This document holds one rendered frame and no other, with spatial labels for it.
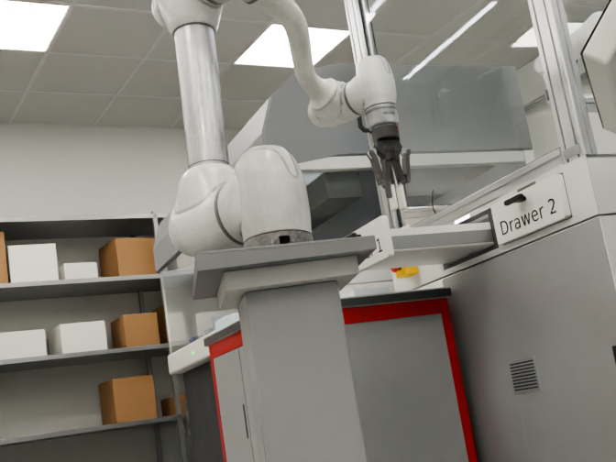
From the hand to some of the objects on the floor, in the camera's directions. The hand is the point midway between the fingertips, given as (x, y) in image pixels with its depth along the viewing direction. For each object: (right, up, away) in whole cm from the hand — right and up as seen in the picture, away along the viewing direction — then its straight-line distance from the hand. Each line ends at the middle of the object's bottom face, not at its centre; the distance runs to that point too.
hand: (397, 197), depth 247 cm
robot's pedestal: (-18, -92, -64) cm, 114 cm away
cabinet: (+80, -92, +8) cm, 122 cm away
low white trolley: (-9, -108, +18) cm, 110 cm away
